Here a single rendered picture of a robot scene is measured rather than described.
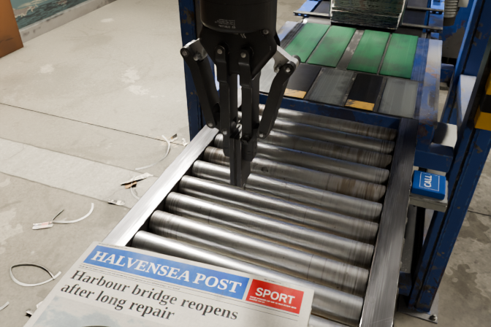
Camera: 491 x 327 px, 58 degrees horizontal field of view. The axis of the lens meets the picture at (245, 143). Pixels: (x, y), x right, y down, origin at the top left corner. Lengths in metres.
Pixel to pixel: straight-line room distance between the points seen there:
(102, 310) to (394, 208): 0.67
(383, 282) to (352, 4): 1.38
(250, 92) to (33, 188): 2.10
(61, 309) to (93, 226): 1.63
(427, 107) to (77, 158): 1.87
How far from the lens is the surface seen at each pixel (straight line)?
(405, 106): 1.40
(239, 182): 0.54
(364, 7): 2.01
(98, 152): 2.64
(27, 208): 2.38
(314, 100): 1.37
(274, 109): 0.47
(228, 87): 0.48
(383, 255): 0.90
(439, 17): 2.26
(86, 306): 0.54
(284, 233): 0.91
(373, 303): 0.83
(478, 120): 1.30
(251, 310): 0.50
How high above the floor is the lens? 1.44
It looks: 34 degrees down
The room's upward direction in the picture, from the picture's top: straight up
